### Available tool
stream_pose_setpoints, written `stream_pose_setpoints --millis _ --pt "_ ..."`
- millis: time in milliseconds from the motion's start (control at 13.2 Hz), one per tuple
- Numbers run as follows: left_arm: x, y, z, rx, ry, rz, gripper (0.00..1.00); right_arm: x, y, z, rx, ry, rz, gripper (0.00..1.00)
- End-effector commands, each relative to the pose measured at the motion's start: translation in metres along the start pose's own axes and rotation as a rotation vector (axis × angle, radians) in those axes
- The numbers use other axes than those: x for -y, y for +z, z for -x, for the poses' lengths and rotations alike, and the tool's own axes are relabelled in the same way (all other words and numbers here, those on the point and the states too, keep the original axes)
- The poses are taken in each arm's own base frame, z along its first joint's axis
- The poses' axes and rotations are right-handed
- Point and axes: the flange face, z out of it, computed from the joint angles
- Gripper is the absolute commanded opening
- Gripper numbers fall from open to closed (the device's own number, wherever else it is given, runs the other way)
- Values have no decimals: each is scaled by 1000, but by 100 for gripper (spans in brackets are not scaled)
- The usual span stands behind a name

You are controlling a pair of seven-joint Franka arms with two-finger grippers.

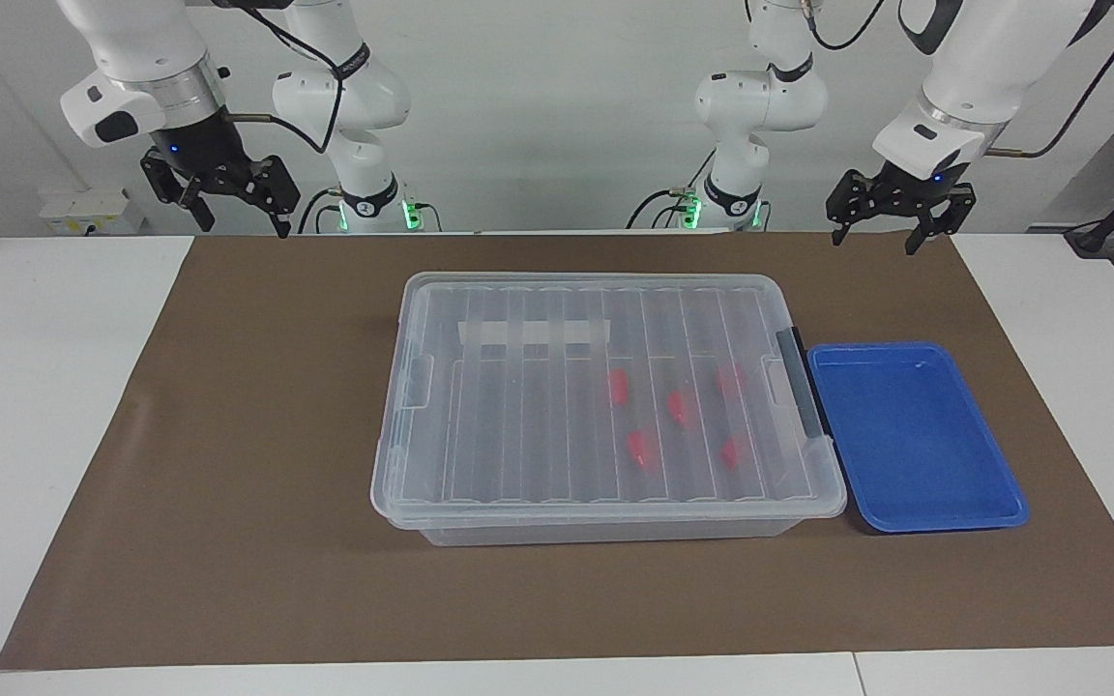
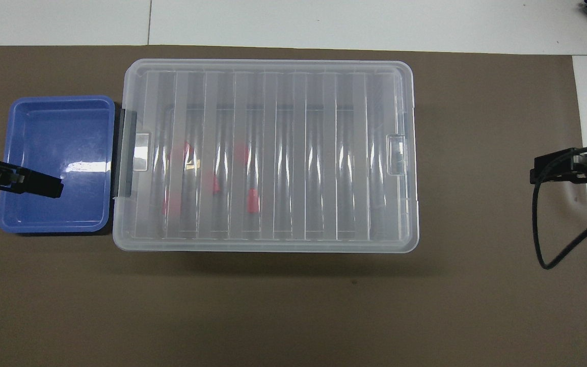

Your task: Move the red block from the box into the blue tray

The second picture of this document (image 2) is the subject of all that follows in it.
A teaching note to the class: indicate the brown table mat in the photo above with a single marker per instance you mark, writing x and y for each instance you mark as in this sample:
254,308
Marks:
293,306

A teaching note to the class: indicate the clear ribbed box lid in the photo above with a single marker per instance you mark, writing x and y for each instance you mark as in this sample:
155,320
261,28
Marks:
298,153

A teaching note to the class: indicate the blue plastic tray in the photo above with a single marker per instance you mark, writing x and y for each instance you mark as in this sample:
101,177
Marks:
59,132

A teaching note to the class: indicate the red block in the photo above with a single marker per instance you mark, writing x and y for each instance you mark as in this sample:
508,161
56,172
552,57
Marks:
241,151
253,201
182,151
215,184
171,203

